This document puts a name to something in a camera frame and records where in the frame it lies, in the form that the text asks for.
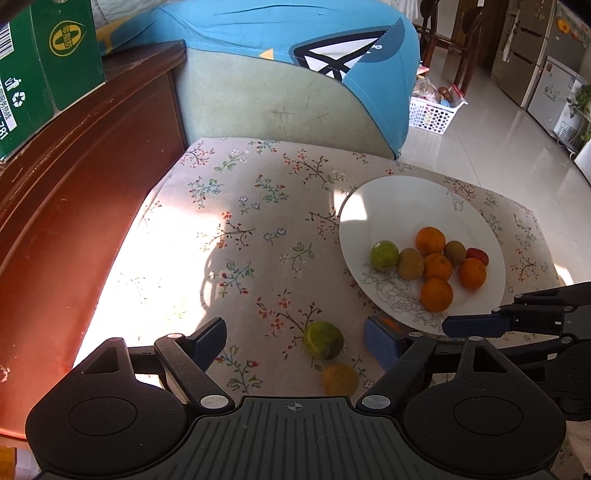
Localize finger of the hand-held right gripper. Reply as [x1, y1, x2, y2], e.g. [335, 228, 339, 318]
[484, 333, 580, 366]
[442, 282, 591, 339]

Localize red-brown wooden cabinet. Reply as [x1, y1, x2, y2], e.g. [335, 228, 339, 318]
[0, 39, 188, 439]

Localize green cardboard box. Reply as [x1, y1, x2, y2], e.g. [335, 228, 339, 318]
[0, 0, 108, 163]

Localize white cabinet with stickers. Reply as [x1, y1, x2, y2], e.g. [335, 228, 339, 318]
[526, 55, 585, 126]

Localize green potted plant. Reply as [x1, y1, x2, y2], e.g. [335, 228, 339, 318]
[566, 85, 591, 139]

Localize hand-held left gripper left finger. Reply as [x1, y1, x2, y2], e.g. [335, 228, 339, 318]
[81, 316, 234, 412]

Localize orange mandarin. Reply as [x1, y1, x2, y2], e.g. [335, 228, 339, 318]
[416, 226, 447, 256]
[457, 258, 487, 289]
[420, 278, 454, 313]
[423, 252, 453, 281]

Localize brown kiwi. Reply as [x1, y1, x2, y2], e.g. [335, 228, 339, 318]
[444, 240, 467, 267]
[397, 248, 425, 281]

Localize floral tablecloth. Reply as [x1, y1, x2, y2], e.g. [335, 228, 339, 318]
[69, 137, 561, 398]

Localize orange fruit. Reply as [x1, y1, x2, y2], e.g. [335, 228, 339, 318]
[322, 363, 359, 397]

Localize dark wooden chair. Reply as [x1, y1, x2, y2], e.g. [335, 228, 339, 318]
[416, 0, 483, 93]

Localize silver refrigerator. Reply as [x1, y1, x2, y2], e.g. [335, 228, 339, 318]
[492, 0, 561, 109]

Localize white plate with grey flowers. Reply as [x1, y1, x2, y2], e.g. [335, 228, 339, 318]
[339, 175, 507, 337]

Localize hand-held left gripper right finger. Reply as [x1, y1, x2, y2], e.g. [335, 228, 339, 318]
[353, 316, 523, 412]

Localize pale green seat cushion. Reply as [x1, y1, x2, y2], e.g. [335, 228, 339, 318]
[173, 46, 394, 161]

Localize sofa with blue cover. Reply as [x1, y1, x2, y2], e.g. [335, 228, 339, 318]
[99, 0, 421, 161]

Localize white perforated plastic basket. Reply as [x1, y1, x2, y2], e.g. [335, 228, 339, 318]
[409, 85, 468, 136]

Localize green mandarin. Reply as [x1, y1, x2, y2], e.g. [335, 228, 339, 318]
[304, 320, 345, 361]
[370, 240, 400, 271]

